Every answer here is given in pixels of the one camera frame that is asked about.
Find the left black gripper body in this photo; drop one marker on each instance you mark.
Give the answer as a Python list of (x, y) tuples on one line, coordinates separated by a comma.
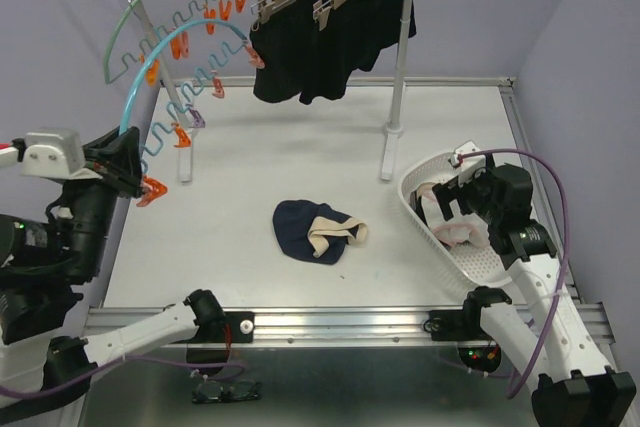
[(92, 211)]

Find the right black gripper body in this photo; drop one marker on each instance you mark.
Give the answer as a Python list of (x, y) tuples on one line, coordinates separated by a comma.
[(477, 195)]

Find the pink plastic bag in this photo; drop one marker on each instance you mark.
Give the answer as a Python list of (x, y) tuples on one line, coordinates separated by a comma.
[(460, 229)]

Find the navy underwear beige waistband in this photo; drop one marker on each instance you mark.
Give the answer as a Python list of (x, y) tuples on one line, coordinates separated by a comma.
[(315, 233)]

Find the green clip hanger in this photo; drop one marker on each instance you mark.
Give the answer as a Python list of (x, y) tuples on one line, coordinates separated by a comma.
[(154, 32)]

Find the black shorts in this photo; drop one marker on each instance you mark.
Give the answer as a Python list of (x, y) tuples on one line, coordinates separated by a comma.
[(284, 44), (359, 30)]

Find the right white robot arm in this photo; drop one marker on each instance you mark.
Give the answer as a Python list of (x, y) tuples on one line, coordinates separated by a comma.
[(571, 382)]

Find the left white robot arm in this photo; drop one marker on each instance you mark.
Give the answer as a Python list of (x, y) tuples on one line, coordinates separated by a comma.
[(43, 264)]

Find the white clothes rack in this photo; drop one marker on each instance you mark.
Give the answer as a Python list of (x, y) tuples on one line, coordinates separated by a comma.
[(393, 129)]

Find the white perforated plastic basket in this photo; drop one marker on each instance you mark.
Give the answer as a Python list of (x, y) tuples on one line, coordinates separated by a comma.
[(458, 270)]

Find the black eyeglasses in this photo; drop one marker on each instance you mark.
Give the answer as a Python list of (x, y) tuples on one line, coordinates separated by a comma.
[(211, 392)]

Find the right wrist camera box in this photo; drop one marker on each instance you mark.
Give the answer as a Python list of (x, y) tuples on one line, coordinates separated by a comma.
[(469, 161)]

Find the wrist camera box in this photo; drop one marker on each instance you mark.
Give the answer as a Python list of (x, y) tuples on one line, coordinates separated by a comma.
[(469, 161), (55, 154)]

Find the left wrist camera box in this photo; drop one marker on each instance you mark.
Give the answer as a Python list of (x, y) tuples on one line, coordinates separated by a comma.
[(55, 154)]

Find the aluminium mounting rail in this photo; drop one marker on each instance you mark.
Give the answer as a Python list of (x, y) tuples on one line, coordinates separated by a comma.
[(333, 327)]

